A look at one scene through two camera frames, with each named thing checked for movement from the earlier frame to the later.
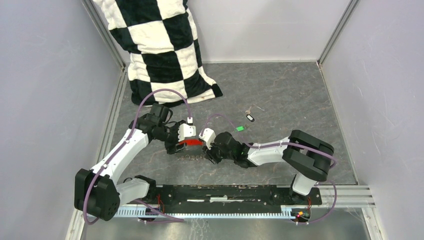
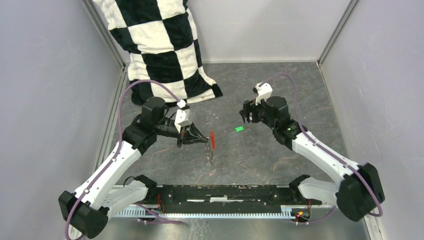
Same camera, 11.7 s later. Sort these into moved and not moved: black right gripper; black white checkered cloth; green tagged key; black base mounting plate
Moved: black right gripper
Not moved: green tagged key; black white checkered cloth; black base mounting plate
